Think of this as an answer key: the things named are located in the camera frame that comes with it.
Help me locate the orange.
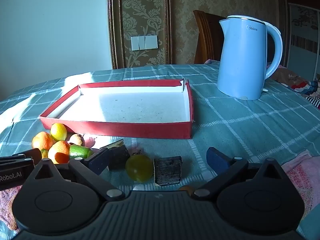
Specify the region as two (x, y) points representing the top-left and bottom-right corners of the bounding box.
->
(47, 140), (71, 164)
(32, 131), (54, 151)

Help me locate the patterned sliding door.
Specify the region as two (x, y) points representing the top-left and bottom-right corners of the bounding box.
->
(285, 1), (320, 80)

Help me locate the white light switch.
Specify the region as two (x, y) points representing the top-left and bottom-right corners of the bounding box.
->
(131, 35), (158, 51)

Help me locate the light blue electric kettle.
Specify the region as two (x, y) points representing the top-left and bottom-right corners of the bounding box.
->
(216, 15), (283, 101)

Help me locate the colourful striped blanket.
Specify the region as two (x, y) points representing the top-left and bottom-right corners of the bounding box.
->
(287, 79), (320, 109)

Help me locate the red cardboard box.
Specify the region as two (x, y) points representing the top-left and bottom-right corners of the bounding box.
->
(39, 79), (195, 140)

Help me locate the brown wall moulding frame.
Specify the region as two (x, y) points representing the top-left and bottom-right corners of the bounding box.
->
(107, 0), (173, 69)

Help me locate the green cucumber piece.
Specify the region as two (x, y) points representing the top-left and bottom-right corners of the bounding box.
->
(69, 144), (93, 159)

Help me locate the dark sugarcane piece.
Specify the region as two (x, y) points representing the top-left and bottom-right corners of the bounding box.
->
(107, 139), (130, 172)
(153, 156), (183, 187)

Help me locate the brown wooden chair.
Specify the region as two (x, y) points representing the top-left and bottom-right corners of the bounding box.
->
(193, 10), (227, 64)

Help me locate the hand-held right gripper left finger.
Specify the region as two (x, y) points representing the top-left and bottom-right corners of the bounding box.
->
(32, 147), (125, 201)

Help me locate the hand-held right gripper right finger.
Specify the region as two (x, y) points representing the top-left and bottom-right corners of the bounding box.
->
(191, 147), (284, 201)

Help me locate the teal checked tablecloth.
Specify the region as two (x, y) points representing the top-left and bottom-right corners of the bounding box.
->
(0, 64), (320, 240)

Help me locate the green tomato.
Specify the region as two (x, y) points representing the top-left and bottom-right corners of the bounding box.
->
(125, 150), (153, 182)

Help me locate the brown printed cloth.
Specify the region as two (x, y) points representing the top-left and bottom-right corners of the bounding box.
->
(272, 67), (304, 86)

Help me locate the pink towel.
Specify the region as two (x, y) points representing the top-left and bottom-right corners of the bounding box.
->
(0, 150), (320, 234)

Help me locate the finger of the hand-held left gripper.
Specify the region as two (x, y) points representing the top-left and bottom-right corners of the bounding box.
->
(25, 148), (42, 165)

